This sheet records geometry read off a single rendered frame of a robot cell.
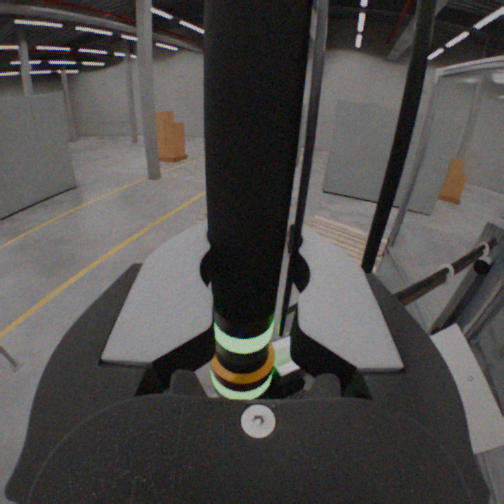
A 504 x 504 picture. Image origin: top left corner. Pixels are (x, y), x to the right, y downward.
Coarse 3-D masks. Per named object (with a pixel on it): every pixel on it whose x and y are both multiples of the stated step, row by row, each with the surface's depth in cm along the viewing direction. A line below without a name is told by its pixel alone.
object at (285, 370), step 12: (276, 348) 18; (276, 372) 17; (288, 372) 16; (300, 372) 17; (276, 384) 17; (288, 384) 18; (300, 384) 18; (216, 396) 22; (264, 396) 19; (276, 396) 17; (288, 396) 18
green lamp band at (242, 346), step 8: (216, 328) 12; (272, 328) 13; (216, 336) 13; (224, 336) 12; (264, 336) 12; (224, 344) 12; (232, 344) 12; (240, 344) 12; (248, 344) 12; (256, 344) 12; (264, 344) 12; (240, 352) 12; (248, 352) 12
